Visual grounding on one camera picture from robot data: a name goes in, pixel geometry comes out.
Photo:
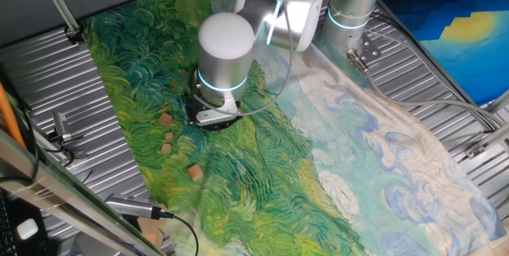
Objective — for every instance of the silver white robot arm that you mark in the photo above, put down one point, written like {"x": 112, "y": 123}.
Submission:
{"x": 224, "y": 49}

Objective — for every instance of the grey black camera mount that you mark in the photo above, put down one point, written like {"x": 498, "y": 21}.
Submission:
{"x": 61, "y": 125}

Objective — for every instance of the silver ribbed camera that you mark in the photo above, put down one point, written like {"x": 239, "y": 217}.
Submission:
{"x": 127, "y": 205}

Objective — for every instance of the white earbuds case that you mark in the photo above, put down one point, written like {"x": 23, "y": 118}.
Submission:
{"x": 28, "y": 229}

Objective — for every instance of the aluminium profile bar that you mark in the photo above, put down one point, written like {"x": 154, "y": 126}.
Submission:
{"x": 497, "y": 134}

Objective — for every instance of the tiny wooden cube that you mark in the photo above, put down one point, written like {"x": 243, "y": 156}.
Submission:
{"x": 169, "y": 136}
{"x": 166, "y": 148}

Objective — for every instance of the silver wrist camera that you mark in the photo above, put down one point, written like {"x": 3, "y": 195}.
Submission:
{"x": 216, "y": 115}

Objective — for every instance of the orange tube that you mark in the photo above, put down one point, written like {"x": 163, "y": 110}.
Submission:
{"x": 8, "y": 117}

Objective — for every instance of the aluminium frame beam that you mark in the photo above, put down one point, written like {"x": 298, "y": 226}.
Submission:
{"x": 59, "y": 192}

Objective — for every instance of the black keyboard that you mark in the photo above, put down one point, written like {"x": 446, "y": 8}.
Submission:
{"x": 5, "y": 232}

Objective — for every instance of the metal corner bracket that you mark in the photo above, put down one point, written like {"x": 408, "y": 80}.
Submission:
{"x": 475, "y": 151}

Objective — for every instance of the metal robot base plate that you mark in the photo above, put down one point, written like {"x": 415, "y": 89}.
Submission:
{"x": 370, "y": 49}

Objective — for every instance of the blue yellow painted cloth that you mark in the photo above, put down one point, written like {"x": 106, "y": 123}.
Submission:
{"x": 457, "y": 57}

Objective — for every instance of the green blue painted cloth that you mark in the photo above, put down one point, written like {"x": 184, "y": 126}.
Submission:
{"x": 318, "y": 148}

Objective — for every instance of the small wooden cube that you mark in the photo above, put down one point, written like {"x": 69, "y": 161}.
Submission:
{"x": 165, "y": 119}

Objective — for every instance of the medium wooden cube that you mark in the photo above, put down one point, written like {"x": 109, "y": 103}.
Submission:
{"x": 195, "y": 172}

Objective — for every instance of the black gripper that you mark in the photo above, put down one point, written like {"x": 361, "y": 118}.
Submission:
{"x": 218, "y": 125}

